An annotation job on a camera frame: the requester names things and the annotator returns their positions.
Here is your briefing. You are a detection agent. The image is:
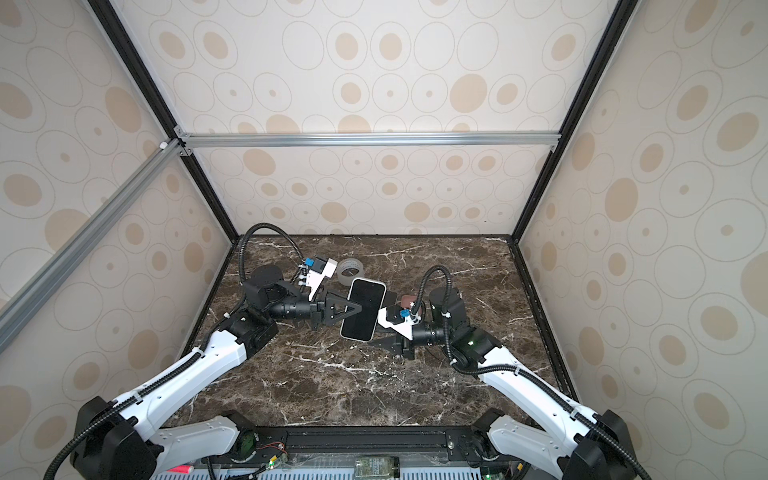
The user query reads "black corner frame post right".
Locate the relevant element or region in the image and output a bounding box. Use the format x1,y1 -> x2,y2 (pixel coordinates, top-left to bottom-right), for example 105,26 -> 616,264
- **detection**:
509,0 -> 639,246

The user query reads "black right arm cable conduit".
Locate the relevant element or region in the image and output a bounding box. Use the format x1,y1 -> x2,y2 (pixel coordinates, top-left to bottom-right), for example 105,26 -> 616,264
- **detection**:
410,265 -> 652,480

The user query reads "pink phone case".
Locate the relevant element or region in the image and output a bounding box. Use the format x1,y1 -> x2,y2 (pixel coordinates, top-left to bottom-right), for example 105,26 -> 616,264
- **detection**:
400,295 -> 424,313

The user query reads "silver aluminium rail left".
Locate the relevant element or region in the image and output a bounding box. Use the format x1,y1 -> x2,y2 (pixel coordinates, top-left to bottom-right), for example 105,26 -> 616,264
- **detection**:
1,139 -> 182,350

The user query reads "silver aluminium rail back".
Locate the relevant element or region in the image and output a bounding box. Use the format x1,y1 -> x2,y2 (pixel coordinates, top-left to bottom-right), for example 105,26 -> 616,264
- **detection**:
181,131 -> 561,148

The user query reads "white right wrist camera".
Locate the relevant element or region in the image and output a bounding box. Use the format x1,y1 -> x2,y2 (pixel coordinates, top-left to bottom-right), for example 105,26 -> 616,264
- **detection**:
377,305 -> 421,341

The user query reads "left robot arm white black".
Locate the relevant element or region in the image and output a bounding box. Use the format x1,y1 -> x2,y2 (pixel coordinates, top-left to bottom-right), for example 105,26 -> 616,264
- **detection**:
45,257 -> 361,479

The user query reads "pink marker pen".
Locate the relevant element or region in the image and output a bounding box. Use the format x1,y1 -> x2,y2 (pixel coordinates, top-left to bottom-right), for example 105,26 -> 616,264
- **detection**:
166,464 -> 195,475

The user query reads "clear tape roll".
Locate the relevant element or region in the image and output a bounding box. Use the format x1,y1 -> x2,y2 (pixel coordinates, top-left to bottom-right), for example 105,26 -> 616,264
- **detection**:
336,258 -> 364,287

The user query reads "black corner frame post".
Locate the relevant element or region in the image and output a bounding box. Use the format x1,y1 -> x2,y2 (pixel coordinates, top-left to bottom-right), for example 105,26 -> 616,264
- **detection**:
87,0 -> 239,244
509,0 -> 639,246

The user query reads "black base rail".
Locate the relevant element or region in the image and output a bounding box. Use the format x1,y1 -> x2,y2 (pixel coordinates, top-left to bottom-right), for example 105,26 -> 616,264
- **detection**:
230,425 -> 522,467

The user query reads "black corner frame post left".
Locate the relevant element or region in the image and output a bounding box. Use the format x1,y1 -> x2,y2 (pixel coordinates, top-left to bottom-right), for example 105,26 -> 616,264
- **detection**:
87,0 -> 239,244

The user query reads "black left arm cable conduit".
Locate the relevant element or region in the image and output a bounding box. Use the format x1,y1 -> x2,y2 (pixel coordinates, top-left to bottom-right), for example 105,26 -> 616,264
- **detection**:
41,222 -> 306,480

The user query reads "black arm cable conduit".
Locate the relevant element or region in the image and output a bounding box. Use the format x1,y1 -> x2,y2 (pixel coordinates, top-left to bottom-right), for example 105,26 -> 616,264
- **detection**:
410,265 -> 652,480
41,222 -> 306,480

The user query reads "green circuit board module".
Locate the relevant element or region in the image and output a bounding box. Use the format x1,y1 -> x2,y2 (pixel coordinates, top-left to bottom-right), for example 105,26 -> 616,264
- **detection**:
353,455 -> 400,480

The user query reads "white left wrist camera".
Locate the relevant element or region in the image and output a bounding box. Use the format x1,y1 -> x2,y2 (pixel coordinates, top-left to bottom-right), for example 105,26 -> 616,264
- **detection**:
298,257 -> 338,301

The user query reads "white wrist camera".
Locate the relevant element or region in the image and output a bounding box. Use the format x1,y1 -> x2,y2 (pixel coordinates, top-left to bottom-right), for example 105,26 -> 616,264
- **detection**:
377,305 -> 421,341
298,257 -> 338,301

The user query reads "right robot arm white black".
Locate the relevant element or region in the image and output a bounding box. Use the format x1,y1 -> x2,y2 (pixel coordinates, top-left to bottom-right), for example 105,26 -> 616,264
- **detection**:
376,289 -> 649,479

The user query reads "silver aluminium rail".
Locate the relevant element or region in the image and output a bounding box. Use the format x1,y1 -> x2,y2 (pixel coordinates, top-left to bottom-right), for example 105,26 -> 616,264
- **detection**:
181,131 -> 561,148
1,139 -> 182,350

